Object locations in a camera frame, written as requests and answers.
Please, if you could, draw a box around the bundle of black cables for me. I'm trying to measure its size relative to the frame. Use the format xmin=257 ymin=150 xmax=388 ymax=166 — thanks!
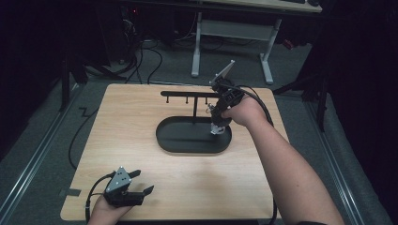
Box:
xmin=84 ymin=12 xmax=164 ymax=85

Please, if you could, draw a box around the left hand-held gripper cable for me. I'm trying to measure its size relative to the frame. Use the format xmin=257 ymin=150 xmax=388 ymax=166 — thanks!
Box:
xmin=84 ymin=172 xmax=116 ymax=224

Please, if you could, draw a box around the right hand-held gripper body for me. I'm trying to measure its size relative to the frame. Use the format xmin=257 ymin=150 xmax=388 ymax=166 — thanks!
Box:
xmin=209 ymin=59 xmax=246 ymax=114

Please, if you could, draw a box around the black hook rack with tray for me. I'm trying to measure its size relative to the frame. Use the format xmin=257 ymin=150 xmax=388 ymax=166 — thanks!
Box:
xmin=155 ymin=90 xmax=234 ymax=155

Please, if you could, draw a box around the aluminium floor rail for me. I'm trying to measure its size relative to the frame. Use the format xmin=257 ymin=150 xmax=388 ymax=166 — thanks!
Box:
xmin=0 ymin=82 xmax=81 ymax=217
xmin=304 ymin=101 xmax=365 ymax=225

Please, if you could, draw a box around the person's left hand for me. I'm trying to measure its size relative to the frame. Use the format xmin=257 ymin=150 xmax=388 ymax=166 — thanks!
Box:
xmin=87 ymin=195 xmax=134 ymax=225

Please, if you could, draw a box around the right hand-held gripper cable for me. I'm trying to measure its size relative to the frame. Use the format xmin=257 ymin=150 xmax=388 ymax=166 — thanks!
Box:
xmin=229 ymin=83 xmax=280 ymax=225

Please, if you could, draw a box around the black floor cable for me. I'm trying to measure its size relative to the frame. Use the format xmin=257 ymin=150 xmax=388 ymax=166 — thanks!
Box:
xmin=68 ymin=107 xmax=100 ymax=172

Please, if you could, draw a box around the black and white plush keychain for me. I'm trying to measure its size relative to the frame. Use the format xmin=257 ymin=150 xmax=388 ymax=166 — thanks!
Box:
xmin=210 ymin=123 xmax=226 ymax=136

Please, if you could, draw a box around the white-framed desk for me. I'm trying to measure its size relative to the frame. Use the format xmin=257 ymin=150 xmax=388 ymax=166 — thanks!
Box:
xmin=191 ymin=0 xmax=323 ymax=85

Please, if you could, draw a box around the black metal stand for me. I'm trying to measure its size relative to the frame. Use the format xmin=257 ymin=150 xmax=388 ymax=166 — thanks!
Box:
xmin=273 ymin=69 xmax=330 ymax=133
xmin=59 ymin=46 xmax=90 ymax=113

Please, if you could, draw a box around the hand-held gripper cable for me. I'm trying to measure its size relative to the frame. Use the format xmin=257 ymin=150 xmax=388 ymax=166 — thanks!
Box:
xmin=84 ymin=172 xmax=116 ymax=224
xmin=229 ymin=83 xmax=280 ymax=225

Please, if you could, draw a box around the person's right hand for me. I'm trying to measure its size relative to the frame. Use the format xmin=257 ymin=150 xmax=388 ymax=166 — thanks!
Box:
xmin=221 ymin=95 xmax=268 ymax=128

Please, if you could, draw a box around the grey tape strip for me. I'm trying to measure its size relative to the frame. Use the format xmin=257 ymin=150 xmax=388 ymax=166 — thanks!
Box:
xmin=59 ymin=188 xmax=82 ymax=198

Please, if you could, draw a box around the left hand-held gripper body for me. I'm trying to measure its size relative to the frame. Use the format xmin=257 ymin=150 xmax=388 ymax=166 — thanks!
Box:
xmin=102 ymin=166 xmax=145 ymax=208

